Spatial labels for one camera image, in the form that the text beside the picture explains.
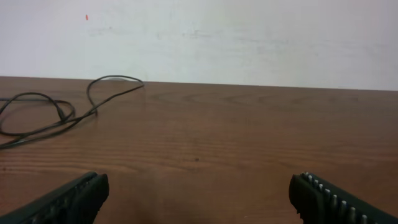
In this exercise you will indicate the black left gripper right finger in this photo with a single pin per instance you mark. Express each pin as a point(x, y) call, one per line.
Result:
point(318, 201)

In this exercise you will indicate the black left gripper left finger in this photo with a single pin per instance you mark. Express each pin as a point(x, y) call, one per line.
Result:
point(78, 201)

